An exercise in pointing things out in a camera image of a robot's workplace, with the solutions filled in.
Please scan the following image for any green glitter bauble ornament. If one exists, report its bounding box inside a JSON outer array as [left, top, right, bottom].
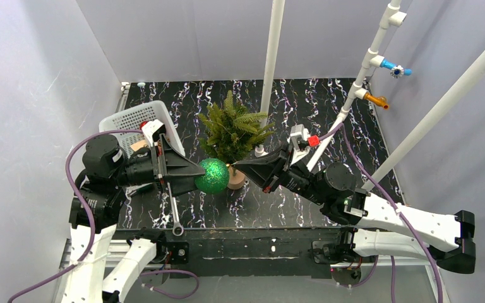
[[195, 158, 230, 194]]

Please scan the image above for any small green christmas tree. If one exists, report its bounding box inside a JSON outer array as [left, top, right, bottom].
[[198, 90, 273, 189]]

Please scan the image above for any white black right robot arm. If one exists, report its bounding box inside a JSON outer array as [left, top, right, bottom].
[[233, 145, 476, 274]]

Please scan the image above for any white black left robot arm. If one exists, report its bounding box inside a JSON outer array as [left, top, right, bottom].
[[62, 131, 205, 302]]

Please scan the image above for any silver combination wrench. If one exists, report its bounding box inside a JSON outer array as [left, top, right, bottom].
[[167, 183, 184, 237]]

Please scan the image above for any white plastic basket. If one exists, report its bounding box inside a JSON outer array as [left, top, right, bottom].
[[99, 100, 186, 156]]

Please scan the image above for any orange brass tap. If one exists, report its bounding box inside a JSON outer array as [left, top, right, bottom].
[[363, 92, 389, 110]]

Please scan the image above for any blue tap valve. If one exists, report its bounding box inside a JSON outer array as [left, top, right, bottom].
[[380, 59, 412, 78]]

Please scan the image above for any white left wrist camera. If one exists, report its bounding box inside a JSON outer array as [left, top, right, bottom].
[[140, 119, 166, 148]]

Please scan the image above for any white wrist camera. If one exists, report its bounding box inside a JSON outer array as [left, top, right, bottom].
[[289, 124, 321, 165], [140, 119, 166, 148]]

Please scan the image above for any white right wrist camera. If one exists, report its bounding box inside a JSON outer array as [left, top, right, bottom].
[[289, 124, 321, 165]]

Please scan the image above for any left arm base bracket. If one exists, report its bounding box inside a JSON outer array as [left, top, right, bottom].
[[140, 229, 191, 287]]

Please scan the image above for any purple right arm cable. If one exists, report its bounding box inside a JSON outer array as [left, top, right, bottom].
[[318, 122, 444, 303]]

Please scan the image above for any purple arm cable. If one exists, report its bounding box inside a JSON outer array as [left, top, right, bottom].
[[318, 122, 444, 303], [7, 129, 201, 303]]

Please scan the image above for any black front mounting rail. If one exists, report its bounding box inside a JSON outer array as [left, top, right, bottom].
[[117, 227, 354, 280]]

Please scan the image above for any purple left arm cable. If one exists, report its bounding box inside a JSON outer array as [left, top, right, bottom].
[[7, 129, 201, 303]]

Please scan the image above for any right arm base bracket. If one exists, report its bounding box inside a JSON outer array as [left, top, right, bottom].
[[310, 241, 363, 287]]

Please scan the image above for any white PVC pipe frame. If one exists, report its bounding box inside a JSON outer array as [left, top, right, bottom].
[[254, 0, 485, 193]]

